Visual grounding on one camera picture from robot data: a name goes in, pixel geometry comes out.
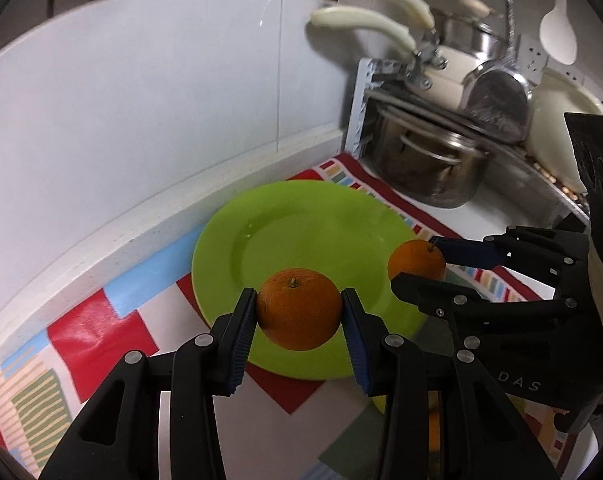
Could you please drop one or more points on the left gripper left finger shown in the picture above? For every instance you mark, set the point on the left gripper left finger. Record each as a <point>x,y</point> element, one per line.
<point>116,434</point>

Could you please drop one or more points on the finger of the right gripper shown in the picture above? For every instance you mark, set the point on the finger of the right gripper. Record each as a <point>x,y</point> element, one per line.
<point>451,302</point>
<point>470,253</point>

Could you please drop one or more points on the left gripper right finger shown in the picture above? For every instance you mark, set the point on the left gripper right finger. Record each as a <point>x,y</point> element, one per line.
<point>482,435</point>

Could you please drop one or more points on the orange with stem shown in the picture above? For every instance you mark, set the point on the orange with stem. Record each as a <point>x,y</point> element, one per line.
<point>417,257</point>

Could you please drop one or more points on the large orange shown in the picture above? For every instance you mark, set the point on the large orange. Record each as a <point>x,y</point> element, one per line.
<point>299,309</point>

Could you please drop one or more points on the small orange mandarin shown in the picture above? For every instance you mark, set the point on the small orange mandarin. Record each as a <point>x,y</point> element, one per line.
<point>434,422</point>

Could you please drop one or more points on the steel pot under rack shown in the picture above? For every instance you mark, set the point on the steel pot under rack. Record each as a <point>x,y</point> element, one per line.
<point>433,165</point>

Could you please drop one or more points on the green plate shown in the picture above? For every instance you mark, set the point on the green plate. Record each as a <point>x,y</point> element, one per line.
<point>343,233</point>

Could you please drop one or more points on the steel scoop ladle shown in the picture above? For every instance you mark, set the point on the steel scoop ladle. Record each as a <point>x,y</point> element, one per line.
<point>496,94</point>

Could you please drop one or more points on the white ceramic pot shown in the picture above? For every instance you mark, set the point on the white ceramic pot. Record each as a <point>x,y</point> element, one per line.
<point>548,140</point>

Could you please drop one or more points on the steel pot with lid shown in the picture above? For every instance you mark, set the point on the steel pot with lid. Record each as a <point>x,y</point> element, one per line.
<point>464,37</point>

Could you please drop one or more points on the white rice spoon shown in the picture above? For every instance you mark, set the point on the white rice spoon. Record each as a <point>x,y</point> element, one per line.
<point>557,35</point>

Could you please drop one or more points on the wall power socket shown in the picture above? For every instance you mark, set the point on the wall power socket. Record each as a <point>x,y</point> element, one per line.
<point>531,58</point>

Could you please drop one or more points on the cream saucepan lower handle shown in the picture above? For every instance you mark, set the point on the cream saucepan lower handle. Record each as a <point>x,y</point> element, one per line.
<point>352,17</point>

